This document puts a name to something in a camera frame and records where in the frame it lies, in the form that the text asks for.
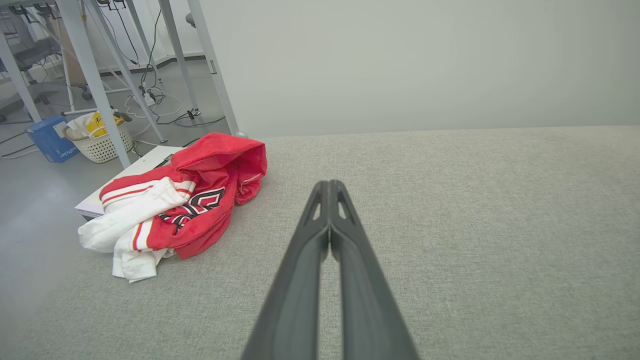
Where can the yellow bag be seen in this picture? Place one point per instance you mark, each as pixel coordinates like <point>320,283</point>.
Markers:
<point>97,125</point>

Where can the white plastic bag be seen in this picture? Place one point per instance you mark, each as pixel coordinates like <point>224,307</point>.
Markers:
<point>79,125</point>

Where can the red and white basketball jersey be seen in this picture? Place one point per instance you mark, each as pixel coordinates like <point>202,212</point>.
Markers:
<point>210,170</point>

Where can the white equipment box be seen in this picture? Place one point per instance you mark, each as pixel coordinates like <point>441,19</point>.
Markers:
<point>135,168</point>

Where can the white power strip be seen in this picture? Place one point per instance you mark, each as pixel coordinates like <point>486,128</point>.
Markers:
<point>149,99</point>

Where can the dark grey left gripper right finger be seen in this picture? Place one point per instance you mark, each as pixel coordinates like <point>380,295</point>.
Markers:
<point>367,305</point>

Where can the white partition screen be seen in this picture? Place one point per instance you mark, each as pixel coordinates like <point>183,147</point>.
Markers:
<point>425,60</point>

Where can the blue cardboard box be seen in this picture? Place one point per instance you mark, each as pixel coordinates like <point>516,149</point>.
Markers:
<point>47,140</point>

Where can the grey metal frame leg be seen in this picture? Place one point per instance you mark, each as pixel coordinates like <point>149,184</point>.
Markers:
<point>17,75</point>
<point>177,50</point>
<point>122,67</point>
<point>92,75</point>

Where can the grey office chair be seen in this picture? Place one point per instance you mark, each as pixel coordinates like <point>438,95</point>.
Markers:
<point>35,50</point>

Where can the white plastic laundry basket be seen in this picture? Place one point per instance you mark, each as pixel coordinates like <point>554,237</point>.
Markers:
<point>102,148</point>

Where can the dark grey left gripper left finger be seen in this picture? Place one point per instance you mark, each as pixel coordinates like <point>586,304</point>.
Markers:
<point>295,300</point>

